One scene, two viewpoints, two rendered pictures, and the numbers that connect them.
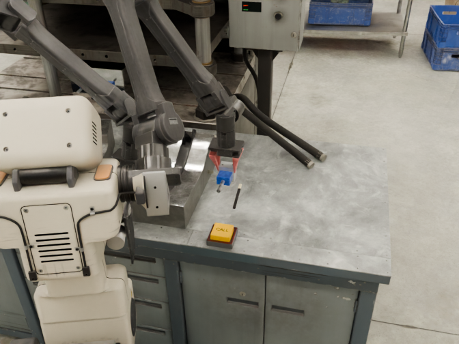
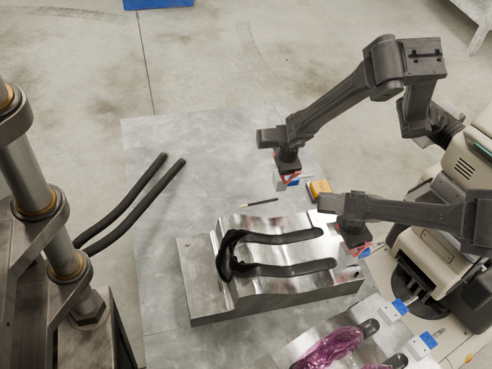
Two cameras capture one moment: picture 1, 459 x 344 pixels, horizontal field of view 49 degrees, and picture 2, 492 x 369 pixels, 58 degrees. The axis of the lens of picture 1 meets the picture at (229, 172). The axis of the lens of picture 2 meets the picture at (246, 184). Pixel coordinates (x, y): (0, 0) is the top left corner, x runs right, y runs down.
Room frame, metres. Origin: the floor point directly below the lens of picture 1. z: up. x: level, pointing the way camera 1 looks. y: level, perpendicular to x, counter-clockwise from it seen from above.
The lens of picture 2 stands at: (1.92, 0.72, 1.99)
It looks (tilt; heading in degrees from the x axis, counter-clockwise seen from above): 50 degrees down; 237
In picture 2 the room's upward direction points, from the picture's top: 7 degrees clockwise
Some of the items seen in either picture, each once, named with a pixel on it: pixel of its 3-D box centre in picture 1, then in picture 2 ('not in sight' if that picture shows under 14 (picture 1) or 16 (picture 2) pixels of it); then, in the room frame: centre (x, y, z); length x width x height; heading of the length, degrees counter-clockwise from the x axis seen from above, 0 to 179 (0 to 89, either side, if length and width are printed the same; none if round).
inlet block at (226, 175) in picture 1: (223, 179); (293, 178); (1.28, 0.02, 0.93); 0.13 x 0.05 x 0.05; 165
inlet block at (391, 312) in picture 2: not in sight; (400, 307); (1.21, 0.50, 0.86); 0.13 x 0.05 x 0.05; 3
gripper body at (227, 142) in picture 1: (225, 138); (288, 151); (1.32, 0.01, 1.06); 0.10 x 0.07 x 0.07; 75
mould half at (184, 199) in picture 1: (170, 164); (267, 258); (1.48, 0.21, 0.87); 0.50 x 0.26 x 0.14; 166
